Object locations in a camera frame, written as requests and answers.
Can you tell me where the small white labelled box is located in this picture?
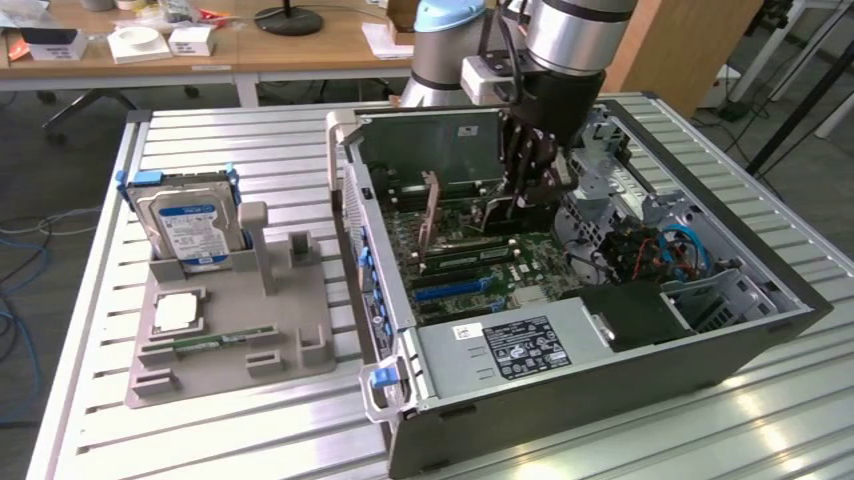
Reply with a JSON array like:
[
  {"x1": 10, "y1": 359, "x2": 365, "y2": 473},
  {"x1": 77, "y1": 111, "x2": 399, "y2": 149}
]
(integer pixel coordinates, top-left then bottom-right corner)
[{"x1": 165, "y1": 24, "x2": 216, "y2": 57}]

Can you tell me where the grey power supply unit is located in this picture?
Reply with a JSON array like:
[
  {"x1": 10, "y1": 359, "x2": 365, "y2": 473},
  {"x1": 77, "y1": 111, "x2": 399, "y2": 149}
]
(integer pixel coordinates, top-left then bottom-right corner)
[{"x1": 405, "y1": 298, "x2": 619, "y2": 401}]

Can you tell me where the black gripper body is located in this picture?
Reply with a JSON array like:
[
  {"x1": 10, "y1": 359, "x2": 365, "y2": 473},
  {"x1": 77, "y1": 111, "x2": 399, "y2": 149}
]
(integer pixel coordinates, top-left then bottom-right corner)
[{"x1": 505, "y1": 67, "x2": 608, "y2": 151}]

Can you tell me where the green RAM stick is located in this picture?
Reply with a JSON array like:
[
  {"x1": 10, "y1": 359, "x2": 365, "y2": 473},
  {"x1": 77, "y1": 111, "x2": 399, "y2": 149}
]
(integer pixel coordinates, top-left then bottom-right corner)
[
  {"x1": 419, "y1": 247, "x2": 519, "y2": 269},
  {"x1": 142, "y1": 327, "x2": 278, "y2": 359}
]

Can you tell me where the wooden cabinet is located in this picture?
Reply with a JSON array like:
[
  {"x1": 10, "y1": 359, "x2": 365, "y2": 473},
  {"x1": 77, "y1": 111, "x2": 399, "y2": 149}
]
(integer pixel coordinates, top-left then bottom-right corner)
[{"x1": 603, "y1": 0, "x2": 765, "y2": 114}]

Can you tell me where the hard disk with blue bracket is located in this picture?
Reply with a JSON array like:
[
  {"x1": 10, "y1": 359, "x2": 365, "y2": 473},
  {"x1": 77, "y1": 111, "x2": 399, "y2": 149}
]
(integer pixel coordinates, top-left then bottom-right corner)
[{"x1": 113, "y1": 162, "x2": 245, "y2": 274}]

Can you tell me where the black expansion slot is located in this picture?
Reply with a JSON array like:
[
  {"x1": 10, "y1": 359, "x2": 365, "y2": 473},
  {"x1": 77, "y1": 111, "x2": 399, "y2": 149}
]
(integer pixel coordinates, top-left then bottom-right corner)
[{"x1": 407, "y1": 269, "x2": 485, "y2": 290}]

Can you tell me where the black camera cable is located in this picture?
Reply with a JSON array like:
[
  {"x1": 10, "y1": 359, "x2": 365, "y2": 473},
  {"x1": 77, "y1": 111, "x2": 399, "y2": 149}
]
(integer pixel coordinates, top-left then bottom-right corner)
[{"x1": 480, "y1": 0, "x2": 535, "y2": 106}]

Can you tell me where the metal disk bay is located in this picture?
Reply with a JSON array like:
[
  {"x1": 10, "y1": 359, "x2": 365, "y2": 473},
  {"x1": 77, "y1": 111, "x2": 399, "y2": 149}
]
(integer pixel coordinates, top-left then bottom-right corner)
[{"x1": 659, "y1": 268, "x2": 781, "y2": 335}]

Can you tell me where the black round lamp base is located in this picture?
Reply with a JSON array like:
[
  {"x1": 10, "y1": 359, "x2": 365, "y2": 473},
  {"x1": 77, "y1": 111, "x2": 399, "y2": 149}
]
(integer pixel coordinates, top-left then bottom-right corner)
[{"x1": 252, "y1": 0, "x2": 325, "y2": 37}]

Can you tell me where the grey printed parts rack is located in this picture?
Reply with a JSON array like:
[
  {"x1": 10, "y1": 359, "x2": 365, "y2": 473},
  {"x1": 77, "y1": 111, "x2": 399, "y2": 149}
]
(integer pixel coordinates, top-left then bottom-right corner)
[{"x1": 124, "y1": 199, "x2": 338, "y2": 410}]

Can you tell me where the silver CPU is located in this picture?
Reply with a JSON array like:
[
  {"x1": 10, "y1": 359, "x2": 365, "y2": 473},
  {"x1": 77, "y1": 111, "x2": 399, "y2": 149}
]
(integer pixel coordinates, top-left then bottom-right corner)
[{"x1": 150, "y1": 294, "x2": 201, "y2": 334}]

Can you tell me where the white box with dark lid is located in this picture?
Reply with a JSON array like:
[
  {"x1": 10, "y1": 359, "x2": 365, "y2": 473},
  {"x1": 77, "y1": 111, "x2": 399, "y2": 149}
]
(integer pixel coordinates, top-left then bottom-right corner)
[{"x1": 17, "y1": 27, "x2": 88, "y2": 62}]

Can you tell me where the black open PC case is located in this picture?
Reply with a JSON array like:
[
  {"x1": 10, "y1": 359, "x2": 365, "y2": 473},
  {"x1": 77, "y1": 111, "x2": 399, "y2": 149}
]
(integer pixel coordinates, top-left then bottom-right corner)
[{"x1": 324, "y1": 91, "x2": 835, "y2": 479}]

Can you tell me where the green motherboard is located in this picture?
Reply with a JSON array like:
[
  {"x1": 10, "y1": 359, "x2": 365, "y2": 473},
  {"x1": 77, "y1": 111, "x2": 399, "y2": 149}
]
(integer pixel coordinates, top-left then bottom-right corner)
[{"x1": 383, "y1": 179, "x2": 581, "y2": 324}]

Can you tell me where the black wire bundle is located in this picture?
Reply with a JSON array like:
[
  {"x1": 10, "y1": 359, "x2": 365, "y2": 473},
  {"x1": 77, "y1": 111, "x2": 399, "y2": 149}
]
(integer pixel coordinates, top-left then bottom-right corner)
[{"x1": 592, "y1": 224, "x2": 661, "y2": 286}]

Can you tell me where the brown cardboard box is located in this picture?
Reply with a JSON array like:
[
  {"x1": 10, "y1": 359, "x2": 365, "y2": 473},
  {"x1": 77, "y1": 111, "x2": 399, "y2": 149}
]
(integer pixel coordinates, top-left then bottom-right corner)
[{"x1": 385, "y1": 0, "x2": 420, "y2": 34}]

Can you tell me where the wooden desk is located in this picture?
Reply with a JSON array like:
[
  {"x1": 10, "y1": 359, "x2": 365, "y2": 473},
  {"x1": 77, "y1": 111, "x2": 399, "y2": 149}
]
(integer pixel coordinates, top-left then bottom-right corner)
[{"x1": 0, "y1": 0, "x2": 601, "y2": 109}]

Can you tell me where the white flat box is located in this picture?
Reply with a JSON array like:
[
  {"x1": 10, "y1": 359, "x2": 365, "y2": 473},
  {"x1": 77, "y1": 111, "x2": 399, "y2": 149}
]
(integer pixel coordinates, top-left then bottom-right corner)
[{"x1": 361, "y1": 22, "x2": 416, "y2": 60}]

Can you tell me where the Nvidia graphics card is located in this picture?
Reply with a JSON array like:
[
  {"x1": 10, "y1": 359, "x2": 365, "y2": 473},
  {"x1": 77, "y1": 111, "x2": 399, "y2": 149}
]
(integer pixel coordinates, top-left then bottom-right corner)
[{"x1": 416, "y1": 169, "x2": 532, "y2": 257}]

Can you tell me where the blue expansion slot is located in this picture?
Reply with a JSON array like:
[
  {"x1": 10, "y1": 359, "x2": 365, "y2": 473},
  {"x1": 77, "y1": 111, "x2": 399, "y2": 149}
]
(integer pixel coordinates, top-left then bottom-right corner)
[{"x1": 412, "y1": 279, "x2": 492, "y2": 302}]

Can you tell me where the grey metal drive cage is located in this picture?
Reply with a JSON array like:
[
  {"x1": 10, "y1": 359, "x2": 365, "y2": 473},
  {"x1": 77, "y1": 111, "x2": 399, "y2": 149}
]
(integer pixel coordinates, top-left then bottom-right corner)
[{"x1": 552, "y1": 117, "x2": 661, "y2": 251}]

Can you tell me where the blue SATA wire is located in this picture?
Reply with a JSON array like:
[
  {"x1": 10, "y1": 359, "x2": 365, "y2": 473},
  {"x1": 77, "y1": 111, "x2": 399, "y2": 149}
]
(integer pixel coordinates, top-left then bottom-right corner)
[{"x1": 656, "y1": 223, "x2": 709, "y2": 281}]

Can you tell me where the black office chair base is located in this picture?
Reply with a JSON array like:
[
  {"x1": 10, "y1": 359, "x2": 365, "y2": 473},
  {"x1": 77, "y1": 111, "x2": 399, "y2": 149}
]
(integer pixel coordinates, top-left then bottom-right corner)
[{"x1": 38, "y1": 88, "x2": 138, "y2": 147}]

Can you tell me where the white box with round insert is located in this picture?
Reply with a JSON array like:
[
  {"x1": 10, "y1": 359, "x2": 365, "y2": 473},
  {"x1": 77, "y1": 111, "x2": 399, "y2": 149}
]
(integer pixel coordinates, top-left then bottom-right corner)
[{"x1": 105, "y1": 24, "x2": 169, "y2": 65}]

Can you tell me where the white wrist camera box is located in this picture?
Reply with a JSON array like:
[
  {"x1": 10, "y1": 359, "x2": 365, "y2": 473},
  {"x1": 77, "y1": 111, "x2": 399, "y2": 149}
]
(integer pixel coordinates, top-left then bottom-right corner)
[{"x1": 461, "y1": 52, "x2": 528, "y2": 104}]

